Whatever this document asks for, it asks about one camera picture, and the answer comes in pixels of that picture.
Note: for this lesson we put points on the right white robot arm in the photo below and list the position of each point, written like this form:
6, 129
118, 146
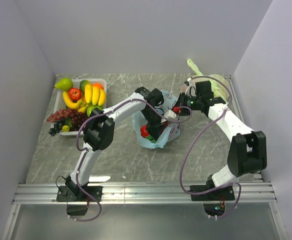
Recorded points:
247, 152

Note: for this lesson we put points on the pink dragon fruit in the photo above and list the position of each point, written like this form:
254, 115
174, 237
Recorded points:
156, 134

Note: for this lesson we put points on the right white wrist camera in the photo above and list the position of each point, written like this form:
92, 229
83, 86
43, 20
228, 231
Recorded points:
189, 87

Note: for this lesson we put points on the orange fake fruit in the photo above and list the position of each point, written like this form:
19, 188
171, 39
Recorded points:
98, 85

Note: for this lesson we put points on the dark red grape bunch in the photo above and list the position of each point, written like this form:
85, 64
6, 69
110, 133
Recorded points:
76, 120

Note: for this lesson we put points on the green fake apple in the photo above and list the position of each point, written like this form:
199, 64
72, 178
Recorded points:
90, 109

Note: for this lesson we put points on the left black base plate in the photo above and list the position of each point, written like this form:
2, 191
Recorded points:
77, 198

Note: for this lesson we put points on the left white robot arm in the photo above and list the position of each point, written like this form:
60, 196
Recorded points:
99, 132

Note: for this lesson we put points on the aluminium mounting rail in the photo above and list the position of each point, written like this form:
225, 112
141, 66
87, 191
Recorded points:
139, 193

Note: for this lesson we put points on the green yellow mango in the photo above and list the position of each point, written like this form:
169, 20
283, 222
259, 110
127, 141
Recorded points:
83, 83

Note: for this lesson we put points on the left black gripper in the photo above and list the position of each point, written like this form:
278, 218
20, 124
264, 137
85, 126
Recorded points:
155, 129

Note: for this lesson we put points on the red yellow fake apple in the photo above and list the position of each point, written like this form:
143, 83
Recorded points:
144, 132

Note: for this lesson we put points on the green yellow fake pear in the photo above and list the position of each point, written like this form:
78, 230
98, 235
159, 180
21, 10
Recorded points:
64, 84

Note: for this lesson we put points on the white plastic fruit basket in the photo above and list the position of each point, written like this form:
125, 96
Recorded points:
60, 104

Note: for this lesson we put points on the small red fake apple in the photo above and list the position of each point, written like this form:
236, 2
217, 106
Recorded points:
74, 94

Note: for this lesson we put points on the dark blue grape bunch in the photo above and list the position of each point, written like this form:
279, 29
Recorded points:
57, 127

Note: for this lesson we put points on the light purple grape bunch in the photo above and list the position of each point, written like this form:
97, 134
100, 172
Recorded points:
60, 114

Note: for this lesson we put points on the single yellow banana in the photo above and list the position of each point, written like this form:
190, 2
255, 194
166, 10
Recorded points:
79, 106

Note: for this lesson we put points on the small yellow fake fruit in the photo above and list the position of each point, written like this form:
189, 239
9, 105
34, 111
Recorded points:
65, 128

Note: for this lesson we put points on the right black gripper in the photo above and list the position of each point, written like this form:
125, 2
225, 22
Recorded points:
181, 100

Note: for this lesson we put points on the tied green plastic bag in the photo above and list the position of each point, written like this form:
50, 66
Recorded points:
219, 85

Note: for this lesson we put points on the blue printed plastic bag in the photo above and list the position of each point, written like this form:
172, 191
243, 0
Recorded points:
171, 131

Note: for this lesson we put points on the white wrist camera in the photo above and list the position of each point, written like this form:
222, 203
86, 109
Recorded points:
170, 115
189, 87

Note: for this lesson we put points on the yellow banana bunch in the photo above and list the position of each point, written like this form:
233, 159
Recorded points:
95, 96

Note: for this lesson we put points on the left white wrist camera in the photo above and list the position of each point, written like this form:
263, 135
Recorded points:
170, 115

